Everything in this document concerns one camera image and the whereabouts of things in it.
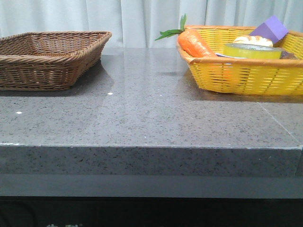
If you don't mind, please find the yellow tape roll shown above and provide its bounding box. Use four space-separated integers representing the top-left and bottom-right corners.
223 43 283 59

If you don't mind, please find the orange toy carrot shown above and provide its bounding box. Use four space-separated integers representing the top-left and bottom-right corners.
155 14 217 58

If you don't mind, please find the blue white small can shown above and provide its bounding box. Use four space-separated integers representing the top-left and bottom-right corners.
215 53 232 58

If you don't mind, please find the white pleated curtain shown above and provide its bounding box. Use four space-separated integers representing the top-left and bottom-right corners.
0 0 303 48

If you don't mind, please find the brown wicker basket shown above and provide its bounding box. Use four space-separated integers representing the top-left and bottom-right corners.
0 31 112 91

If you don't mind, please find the yellow woven basket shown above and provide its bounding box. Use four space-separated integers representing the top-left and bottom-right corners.
178 31 303 96

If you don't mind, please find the toy croissant bread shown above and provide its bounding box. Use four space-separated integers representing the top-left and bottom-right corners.
233 35 273 47

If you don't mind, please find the brown toy animal figure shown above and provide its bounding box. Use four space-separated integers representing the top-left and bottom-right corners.
280 51 298 60

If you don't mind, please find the purple foam cube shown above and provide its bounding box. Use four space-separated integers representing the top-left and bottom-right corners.
250 16 289 44

